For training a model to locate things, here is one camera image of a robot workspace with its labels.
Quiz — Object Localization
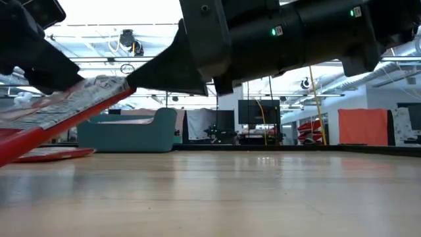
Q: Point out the yellow hanging cable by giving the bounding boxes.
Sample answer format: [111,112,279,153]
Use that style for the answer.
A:
[307,65,328,146]

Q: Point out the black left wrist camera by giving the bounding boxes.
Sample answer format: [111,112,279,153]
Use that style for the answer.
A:
[18,0,67,31]

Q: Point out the black equipment rack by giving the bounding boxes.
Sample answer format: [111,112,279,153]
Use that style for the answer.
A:
[205,110,236,145]

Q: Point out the ceiling camera with yellow cable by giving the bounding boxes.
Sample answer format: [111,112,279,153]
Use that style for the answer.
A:
[118,28,145,57]

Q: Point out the thin yellow cable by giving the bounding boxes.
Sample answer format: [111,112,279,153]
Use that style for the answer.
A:
[255,99,268,145]

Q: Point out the black aluminium table frame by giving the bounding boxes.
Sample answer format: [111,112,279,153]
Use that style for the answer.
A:
[39,144,421,155]

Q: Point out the silver air duct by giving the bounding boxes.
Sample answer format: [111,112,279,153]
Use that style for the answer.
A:
[325,39,421,95]

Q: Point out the black monitor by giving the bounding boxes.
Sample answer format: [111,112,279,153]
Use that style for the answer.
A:
[237,99,282,126]

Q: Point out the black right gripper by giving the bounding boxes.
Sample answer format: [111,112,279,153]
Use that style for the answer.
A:
[126,0,305,97]

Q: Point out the equipment cart with cables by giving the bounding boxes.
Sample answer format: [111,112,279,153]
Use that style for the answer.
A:
[237,128,284,146]

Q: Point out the black looped cable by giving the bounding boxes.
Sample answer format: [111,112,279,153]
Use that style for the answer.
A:
[266,76,279,145]

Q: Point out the white patterned panel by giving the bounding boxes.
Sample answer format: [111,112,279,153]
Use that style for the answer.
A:
[390,107,416,146]

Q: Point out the teal plastic basket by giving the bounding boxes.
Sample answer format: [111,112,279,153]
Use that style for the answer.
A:
[76,107,178,153]

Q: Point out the orange panel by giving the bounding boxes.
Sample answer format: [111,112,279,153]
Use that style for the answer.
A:
[337,108,389,147]

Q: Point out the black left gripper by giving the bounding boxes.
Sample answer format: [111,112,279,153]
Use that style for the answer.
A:
[0,0,85,95]

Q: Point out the red stacked bins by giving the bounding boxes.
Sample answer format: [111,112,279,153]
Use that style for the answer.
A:
[297,119,322,145]

